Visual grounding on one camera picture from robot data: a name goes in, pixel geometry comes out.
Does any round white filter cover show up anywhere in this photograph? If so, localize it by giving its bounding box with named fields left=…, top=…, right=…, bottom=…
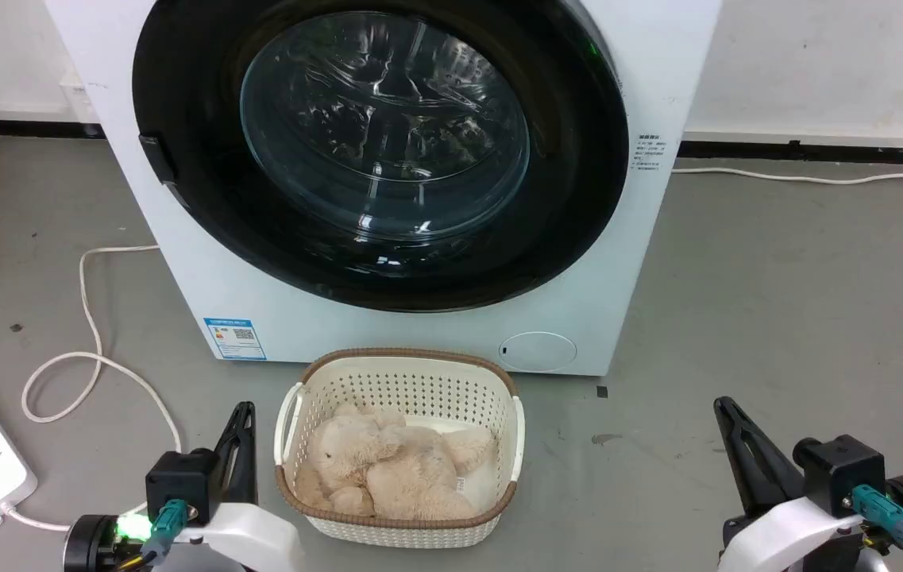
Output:
left=498, top=331, right=578, bottom=373

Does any black round washer door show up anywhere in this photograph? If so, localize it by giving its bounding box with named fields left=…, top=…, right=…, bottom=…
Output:
left=132, top=0, right=629, bottom=313

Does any white front-load washing machine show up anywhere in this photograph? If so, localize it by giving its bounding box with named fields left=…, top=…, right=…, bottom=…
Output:
left=44, top=0, right=724, bottom=377

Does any teal plug left camera cable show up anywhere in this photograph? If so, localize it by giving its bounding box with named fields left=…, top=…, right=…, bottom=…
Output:
left=129, top=499, right=190, bottom=566

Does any beige plush toy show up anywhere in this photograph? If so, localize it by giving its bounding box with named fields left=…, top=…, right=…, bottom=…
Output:
left=293, top=403, right=496, bottom=521

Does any small text warning sticker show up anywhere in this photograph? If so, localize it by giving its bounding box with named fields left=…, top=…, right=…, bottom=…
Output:
left=632, top=133, right=668, bottom=172

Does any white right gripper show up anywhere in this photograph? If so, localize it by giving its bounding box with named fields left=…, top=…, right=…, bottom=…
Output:
left=714, top=395, right=869, bottom=572

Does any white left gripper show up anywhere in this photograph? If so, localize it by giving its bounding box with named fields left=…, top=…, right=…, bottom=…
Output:
left=172, top=401, right=303, bottom=572

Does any blue energy label sticker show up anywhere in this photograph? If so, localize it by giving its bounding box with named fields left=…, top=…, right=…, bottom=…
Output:
left=203, top=318, right=268, bottom=361

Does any white power cable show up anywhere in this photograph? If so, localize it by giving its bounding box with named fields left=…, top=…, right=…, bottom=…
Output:
left=672, top=155, right=903, bottom=186
left=2, top=244, right=183, bottom=533

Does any white plastic laundry basket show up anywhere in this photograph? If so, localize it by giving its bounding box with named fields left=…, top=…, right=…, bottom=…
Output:
left=274, top=347, right=526, bottom=550

